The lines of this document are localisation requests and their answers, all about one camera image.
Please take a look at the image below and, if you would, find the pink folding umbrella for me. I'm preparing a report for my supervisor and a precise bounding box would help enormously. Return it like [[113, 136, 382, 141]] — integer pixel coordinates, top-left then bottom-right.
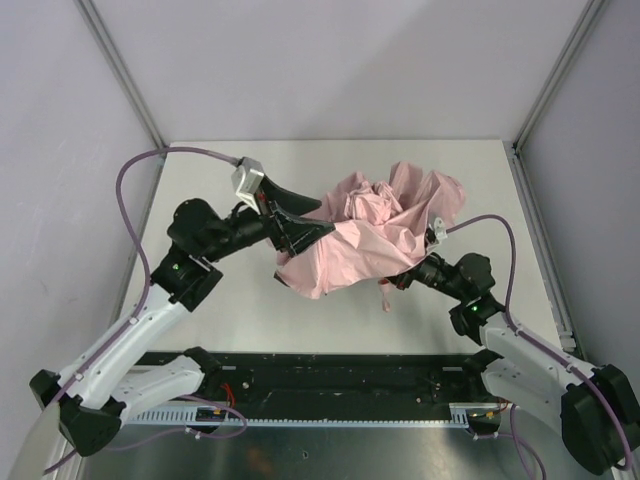
[[275, 162, 466, 300]]

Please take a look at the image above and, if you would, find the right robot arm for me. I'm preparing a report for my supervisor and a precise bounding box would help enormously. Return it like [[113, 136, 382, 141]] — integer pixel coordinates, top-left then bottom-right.
[[389, 253, 639, 475]]

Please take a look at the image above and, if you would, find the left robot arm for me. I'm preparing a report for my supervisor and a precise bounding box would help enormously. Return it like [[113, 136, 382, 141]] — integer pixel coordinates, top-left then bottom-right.
[[29, 177, 335, 457]]

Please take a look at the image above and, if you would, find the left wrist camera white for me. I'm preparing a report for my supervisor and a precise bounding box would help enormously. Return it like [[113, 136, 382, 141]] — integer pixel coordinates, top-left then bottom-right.
[[231, 157, 264, 203]]

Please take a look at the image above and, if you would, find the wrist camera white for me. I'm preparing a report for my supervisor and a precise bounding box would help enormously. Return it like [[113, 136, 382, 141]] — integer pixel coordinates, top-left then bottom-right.
[[425, 216, 448, 246], [231, 157, 264, 203]]

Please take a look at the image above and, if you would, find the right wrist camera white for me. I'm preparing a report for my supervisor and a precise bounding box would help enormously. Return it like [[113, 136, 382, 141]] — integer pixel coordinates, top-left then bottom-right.
[[425, 216, 448, 246]]

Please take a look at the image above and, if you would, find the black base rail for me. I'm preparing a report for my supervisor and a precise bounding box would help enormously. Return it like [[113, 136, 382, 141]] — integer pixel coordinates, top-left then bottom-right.
[[139, 349, 516, 421]]

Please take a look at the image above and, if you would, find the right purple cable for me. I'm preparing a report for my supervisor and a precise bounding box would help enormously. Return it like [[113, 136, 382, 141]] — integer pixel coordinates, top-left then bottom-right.
[[444, 214, 632, 480]]

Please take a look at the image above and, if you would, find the grey cable duct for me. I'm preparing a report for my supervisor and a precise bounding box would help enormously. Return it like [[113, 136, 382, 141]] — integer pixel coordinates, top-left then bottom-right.
[[126, 402, 508, 429]]

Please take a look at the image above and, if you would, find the aluminium frame post left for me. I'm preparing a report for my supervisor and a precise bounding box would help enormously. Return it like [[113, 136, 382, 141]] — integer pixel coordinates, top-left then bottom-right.
[[74, 0, 167, 148]]

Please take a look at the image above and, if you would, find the aluminium frame post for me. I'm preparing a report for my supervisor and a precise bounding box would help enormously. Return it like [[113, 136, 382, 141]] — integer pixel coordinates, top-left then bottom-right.
[[74, 0, 167, 148], [512, 0, 611, 154]]

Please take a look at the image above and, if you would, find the aluminium frame post right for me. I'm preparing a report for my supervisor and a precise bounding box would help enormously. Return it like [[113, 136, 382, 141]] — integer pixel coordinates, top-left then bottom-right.
[[512, 0, 611, 154]]

